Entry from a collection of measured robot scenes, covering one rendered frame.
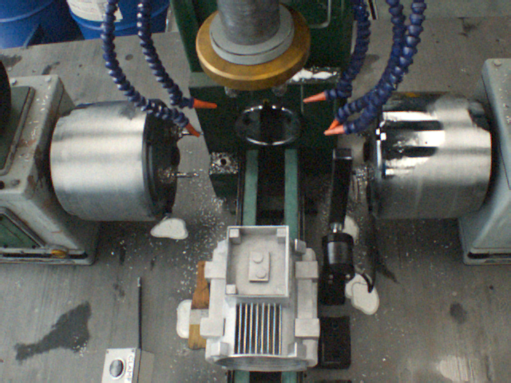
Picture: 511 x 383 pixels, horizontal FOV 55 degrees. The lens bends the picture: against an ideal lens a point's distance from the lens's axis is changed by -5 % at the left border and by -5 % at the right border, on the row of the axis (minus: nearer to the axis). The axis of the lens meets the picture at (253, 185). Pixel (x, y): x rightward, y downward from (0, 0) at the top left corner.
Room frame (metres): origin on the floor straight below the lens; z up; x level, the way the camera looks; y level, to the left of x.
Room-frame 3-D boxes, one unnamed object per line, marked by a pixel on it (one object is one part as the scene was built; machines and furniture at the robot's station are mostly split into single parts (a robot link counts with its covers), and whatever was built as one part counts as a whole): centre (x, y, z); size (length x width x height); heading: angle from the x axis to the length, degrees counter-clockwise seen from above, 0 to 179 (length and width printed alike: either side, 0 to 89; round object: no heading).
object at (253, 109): (0.64, -0.06, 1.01); 0.15 x 0.02 x 0.15; 78
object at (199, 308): (0.36, 0.17, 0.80); 0.21 x 0.05 x 0.01; 170
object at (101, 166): (0.63, 0.31, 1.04); 0.37 x 0.25 x 0.25; 78
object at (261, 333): (0.26, 0.03, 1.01); 0.20 x 0.19 x 0.19; 168
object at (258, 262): (0.30, 0.02, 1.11); 0.12 x 0.11 x 0.07; 168
